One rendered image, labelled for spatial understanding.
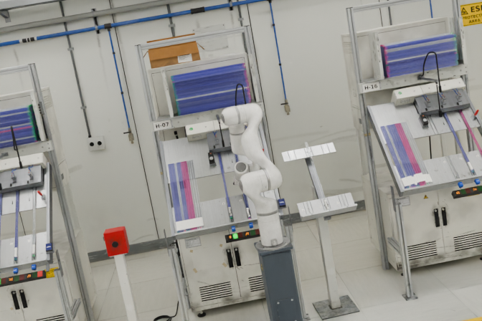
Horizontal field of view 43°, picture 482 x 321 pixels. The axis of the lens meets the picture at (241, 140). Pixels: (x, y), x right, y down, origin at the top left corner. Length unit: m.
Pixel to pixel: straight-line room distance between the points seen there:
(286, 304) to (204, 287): 0.97
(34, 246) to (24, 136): 0.75
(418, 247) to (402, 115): 0.92
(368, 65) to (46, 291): 2.70
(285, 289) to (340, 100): 2.75
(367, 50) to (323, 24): 1.34
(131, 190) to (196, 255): 1.75
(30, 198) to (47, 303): 0.72
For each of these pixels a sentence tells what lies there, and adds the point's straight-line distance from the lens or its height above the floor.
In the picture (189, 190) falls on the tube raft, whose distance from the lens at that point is 3.92.
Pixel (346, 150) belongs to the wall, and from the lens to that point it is 5.85.
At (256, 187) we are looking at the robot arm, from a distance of 3.22.
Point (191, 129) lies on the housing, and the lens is 4.08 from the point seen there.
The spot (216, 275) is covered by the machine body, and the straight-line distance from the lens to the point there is 4.23.
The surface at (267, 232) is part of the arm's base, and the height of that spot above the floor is 0.79.
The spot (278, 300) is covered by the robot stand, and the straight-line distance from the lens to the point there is 3.42.
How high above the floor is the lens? 1.85
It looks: 10 degrees down
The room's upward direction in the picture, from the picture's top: 10 degrees counter-clockwise
